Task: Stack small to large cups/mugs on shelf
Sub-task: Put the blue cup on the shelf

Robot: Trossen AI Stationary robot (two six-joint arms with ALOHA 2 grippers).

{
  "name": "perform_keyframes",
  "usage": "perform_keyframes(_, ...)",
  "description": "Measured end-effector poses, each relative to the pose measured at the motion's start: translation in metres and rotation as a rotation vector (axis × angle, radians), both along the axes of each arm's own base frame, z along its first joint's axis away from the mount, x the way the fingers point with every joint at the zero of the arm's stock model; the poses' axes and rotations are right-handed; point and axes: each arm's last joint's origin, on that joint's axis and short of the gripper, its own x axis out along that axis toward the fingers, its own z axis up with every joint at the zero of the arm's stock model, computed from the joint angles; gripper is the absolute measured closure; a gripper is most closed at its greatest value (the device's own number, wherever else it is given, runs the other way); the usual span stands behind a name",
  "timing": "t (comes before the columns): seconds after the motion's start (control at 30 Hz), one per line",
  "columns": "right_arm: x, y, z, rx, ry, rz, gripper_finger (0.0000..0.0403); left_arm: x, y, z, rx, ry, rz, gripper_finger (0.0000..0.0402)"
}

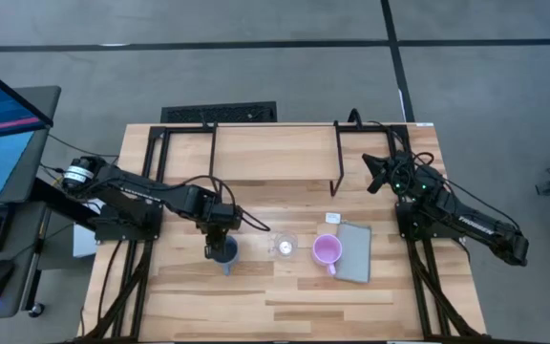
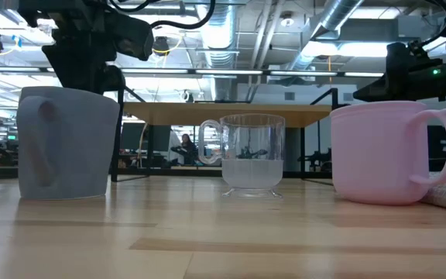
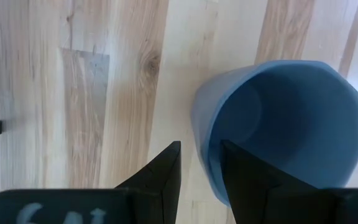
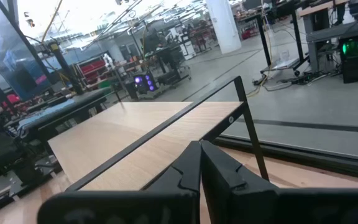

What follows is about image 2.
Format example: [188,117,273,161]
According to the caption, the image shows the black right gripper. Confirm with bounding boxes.
[353,40,446,102]

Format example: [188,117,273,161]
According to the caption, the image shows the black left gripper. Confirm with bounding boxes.
[41,38,126,95]

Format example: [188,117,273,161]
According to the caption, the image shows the pink plastic mug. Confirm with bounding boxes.
[329,101,446,206]

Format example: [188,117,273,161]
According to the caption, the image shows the grey-blue ceramic mug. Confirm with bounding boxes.
[16,85,121,201]

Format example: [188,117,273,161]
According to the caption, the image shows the wooden shelf black metal legs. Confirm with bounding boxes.
[110,87,342,187]

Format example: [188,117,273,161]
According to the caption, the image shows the dark background monitor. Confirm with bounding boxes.
[120,122,172,153]

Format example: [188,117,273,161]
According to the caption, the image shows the person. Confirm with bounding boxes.
[170,133,199,167]

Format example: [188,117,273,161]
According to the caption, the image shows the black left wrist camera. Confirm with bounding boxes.
[105,14,155,62]

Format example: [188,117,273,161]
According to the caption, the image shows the silver spiral air duct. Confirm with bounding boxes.
[286,0,365,73]

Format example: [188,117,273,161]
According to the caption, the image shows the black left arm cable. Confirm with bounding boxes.
[108,0,217,31]

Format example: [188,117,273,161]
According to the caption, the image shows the ribbed flexible air duct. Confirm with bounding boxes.
[197,3,239,69]

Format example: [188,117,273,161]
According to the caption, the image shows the black aluminium rig frame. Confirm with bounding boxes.
[0,165,332,180]

